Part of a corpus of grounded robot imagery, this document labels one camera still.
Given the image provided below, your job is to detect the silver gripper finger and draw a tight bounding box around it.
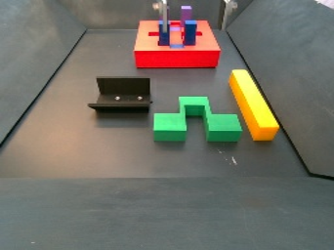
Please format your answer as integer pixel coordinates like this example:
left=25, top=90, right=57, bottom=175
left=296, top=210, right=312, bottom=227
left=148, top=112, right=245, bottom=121
left=152, top=0, right=168, bottom=32
left=221, top=0, right=237, bottom=29

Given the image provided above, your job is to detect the long yellow block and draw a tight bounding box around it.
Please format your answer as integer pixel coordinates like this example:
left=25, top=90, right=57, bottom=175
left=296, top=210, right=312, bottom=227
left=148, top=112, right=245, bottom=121
left=228, top=69, right=279, bottom=142

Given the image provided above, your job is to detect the red slotted board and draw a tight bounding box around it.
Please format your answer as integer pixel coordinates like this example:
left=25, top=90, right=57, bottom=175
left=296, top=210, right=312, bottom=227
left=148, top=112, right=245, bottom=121
left=133, top=21, right=220, bottom=68

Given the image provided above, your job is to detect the purple U-shaped block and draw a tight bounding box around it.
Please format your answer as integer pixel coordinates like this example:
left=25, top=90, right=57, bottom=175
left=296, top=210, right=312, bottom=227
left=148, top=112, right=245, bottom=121
left=161, top=5, right=193, bottom=33

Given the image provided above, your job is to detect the blue U-shaped block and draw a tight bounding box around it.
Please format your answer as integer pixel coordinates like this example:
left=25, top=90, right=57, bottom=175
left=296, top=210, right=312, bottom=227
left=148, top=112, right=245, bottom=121
left=157, top=21, right=196, bottom=49

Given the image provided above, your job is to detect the green stepped block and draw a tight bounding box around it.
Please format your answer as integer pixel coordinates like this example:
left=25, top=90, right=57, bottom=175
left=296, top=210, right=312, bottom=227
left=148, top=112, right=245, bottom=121
left=152, top=96, right=244, bottom=144

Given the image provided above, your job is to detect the black angle bracket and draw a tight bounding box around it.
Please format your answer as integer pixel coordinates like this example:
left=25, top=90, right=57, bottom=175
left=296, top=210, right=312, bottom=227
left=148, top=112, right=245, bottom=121
left=86, top=76, right=150, bottom=111

